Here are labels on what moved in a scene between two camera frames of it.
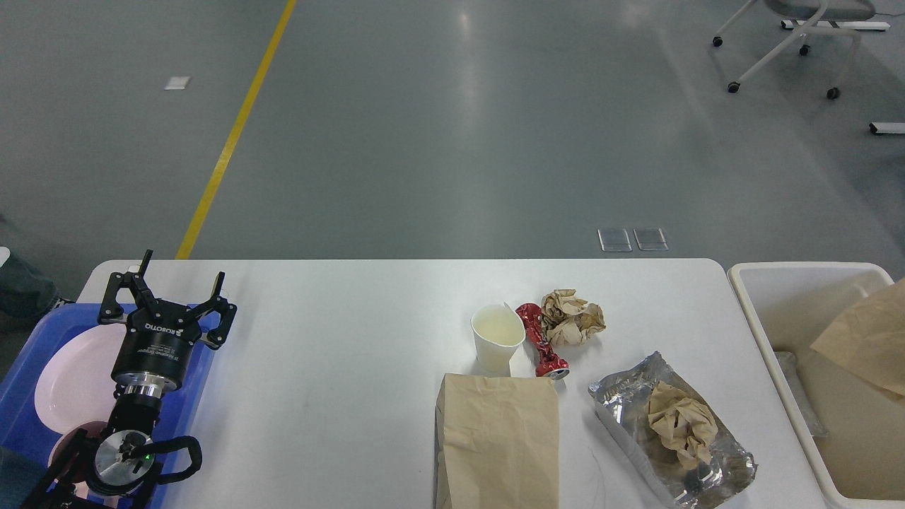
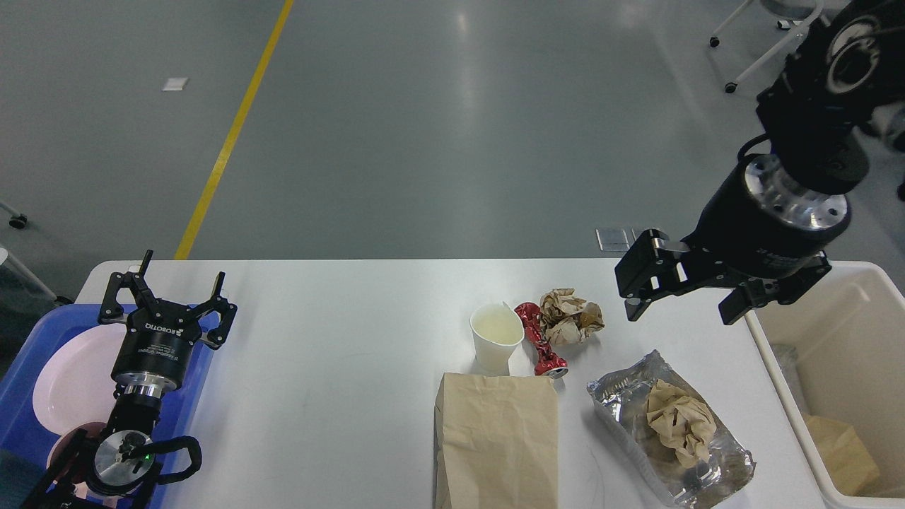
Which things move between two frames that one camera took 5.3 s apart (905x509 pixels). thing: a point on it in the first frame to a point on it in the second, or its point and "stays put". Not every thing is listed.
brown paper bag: x=870 y=341 to x=846 y=459
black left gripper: x=155 y=350 stays put
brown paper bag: x=496 y=443 stays put
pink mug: x=71 y=454 stays put
